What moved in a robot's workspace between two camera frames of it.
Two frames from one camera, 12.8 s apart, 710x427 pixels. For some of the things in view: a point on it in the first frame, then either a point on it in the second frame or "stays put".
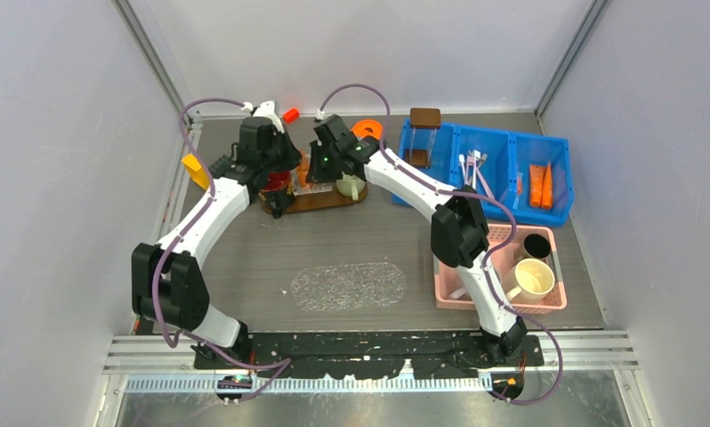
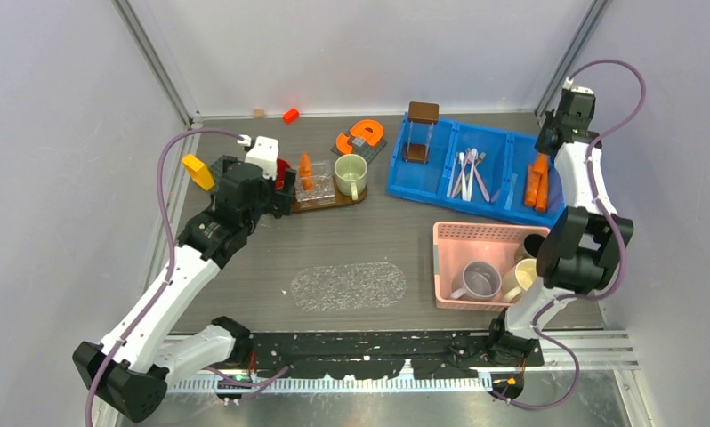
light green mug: [350, 185] stays put
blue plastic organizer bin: [518, 176] stays put
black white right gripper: [318, 174] → [548, 119]
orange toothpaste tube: [302, 170] stays put
